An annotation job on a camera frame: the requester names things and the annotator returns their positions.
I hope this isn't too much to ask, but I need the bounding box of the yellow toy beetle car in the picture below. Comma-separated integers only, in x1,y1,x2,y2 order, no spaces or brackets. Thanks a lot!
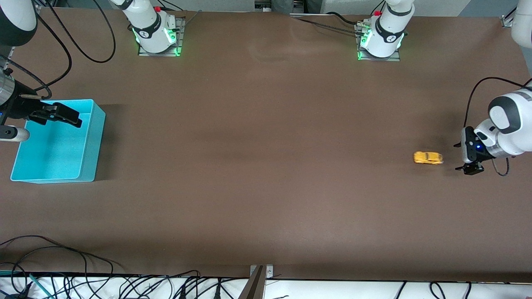
413,151,444,165

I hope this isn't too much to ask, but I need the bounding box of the small metal mounting bracket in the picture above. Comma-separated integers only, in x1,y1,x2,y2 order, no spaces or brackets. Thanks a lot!
249,265,274,279

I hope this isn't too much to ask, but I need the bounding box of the grey metal base plate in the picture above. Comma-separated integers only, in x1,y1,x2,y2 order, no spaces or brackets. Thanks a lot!
137,17,186,57
355,22,402,62

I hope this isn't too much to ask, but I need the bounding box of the grey metal bar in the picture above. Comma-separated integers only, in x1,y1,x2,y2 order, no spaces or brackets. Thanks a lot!
238,266,265,299

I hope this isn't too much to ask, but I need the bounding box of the teal plastic storage bin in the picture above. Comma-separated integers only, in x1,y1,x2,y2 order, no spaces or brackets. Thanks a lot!
10,99,106,184

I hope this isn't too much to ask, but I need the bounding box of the teal cable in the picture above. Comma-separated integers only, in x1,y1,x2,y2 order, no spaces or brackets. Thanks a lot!
28,273,54,299

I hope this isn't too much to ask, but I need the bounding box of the long black arm cable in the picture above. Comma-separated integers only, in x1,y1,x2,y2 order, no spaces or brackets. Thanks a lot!
464,77,532,130
35,12,73,100
35,0,116,64

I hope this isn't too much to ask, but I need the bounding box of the silver metal strip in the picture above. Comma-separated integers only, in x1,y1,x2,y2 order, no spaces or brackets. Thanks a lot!
290,13,360,20

